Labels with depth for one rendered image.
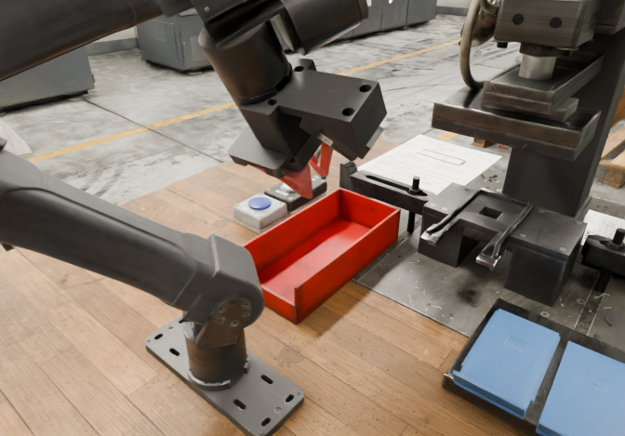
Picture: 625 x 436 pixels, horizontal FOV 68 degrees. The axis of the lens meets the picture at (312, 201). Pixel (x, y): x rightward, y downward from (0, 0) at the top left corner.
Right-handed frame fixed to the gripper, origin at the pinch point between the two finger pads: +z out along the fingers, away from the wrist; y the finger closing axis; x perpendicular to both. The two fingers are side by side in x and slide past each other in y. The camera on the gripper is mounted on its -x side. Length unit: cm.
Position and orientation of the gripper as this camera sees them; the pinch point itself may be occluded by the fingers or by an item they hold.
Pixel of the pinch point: (312, 180)
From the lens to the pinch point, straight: 50.4
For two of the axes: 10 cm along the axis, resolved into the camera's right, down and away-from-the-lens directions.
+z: 3.2, 5.7, 7.6
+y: 5.3, -7.7, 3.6
